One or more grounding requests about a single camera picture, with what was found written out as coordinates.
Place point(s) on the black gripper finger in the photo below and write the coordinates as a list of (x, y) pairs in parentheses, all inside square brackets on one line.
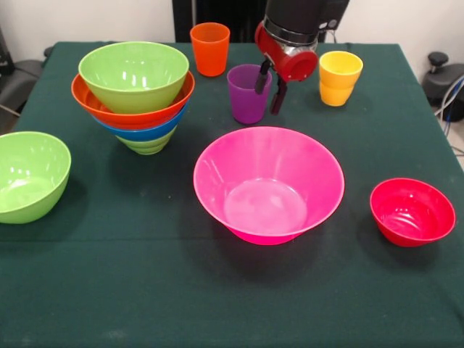
[(278, 99), (261, 79)]

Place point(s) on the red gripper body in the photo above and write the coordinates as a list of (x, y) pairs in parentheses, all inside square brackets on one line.
[(293, 67)]

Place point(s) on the purple plastic cup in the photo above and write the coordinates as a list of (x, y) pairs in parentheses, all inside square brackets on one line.
[(246, 101)]

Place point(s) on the pink plastic bowl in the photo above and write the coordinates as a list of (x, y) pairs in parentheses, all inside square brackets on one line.
[(268, 188)]

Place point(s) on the large green plastic bowl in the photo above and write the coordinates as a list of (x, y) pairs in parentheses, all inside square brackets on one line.
[(134, 72), (29, 181)]

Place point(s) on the blue plastic bowl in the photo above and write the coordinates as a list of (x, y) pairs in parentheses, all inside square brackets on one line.
[(145, 134)]

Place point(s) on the orange plastic bowl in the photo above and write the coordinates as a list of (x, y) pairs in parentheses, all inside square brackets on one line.
[(137, 119)]

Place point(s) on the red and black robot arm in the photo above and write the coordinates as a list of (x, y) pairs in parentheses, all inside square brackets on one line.
[(297, 18)]

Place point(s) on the yellow plastic cup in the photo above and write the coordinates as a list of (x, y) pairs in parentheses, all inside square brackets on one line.
[(336, 96), (340, 69)]

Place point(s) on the orange plastic cup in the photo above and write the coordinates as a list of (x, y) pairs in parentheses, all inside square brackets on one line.
[(210, 50)]

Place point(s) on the small green plastic bowl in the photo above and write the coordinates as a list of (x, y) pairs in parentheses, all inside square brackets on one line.
[(148, 146)]

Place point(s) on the black equipment base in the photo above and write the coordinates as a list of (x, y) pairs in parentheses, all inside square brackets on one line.
[(440, 81)]

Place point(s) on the small red plastic bowl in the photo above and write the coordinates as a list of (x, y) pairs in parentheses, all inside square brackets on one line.
[(411, 214)]

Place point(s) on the dark green tablecloth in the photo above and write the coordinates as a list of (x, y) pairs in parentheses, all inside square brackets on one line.
[(253, 301)]

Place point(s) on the black office chair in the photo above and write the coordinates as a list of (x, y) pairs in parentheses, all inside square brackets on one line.
[(21, 79)]

